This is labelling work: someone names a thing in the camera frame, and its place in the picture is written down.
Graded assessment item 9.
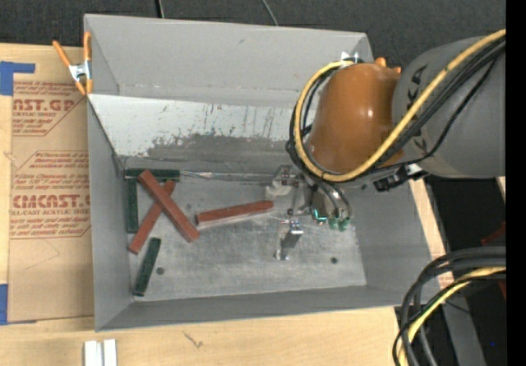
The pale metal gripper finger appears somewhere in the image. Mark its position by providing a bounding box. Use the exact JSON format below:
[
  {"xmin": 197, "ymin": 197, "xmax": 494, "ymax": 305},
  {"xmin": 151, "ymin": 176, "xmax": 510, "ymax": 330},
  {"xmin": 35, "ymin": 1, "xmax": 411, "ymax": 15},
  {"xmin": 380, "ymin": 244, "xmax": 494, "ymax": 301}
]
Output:
[
  {"xmin": 265, "ymin": 165, "xmax": 298, "ymax": 200},
  {"xmin": 275, "ymin": 219, "xmax": 305, "ymax": 262}
]

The red-brown flat block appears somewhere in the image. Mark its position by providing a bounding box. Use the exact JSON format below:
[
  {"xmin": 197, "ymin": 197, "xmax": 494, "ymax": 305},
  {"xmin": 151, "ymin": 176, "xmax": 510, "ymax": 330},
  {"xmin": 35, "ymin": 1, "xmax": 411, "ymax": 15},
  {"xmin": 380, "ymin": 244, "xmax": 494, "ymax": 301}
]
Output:
[
  {"xmin": 136, "ymin": 169, "xmax": 201, "ymax": 243},
  {"xmin": 127, "ymin": 179, "xmax": 177, "ymax": 256},
  {"xmin": 194, "ymin": 200, "xmax": 275, "ymax": 228}
]

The dark green flat block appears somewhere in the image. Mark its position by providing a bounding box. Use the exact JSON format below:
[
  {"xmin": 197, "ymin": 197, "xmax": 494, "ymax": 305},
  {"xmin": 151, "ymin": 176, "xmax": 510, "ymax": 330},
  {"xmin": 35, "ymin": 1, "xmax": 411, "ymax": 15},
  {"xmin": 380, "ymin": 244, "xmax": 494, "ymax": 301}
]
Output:
[
  {"xmin": 131, "ymin": 237, "xmax": 163, "ymax": 298},
  {"xmin": 124, "ymin": 168, "xmax": 182, "ymax": 183},
  {"xmin": 125, "ymin": 178, "xmax": 140, "ymax": 234}
]

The grey metal bin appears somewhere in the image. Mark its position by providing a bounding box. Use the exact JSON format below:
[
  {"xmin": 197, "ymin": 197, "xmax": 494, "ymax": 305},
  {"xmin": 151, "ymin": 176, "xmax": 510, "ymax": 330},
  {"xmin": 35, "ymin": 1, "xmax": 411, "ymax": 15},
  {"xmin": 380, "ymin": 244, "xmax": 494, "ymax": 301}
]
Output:
[{"xmin": 83, "ymin": 13, "xmax": 444, "ymax": 333}]

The brown cardboard board, red print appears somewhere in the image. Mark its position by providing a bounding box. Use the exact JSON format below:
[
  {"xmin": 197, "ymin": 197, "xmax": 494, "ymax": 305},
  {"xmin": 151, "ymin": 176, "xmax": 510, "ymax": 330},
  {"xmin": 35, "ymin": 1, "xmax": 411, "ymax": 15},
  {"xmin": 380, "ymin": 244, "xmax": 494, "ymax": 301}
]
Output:
[{"xmin": 0, "ymin": 42, "xmax": 96, "ymax": 325}]

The black cylinder on white bracket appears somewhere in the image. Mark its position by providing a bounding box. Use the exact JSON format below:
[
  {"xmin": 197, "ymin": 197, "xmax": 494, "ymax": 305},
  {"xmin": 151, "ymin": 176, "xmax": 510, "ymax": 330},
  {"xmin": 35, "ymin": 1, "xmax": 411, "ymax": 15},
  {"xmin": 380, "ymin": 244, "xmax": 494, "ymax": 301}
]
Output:
[{"xmin": 371, "ymin": 164, "xmax": 427, "ymax": 193}]

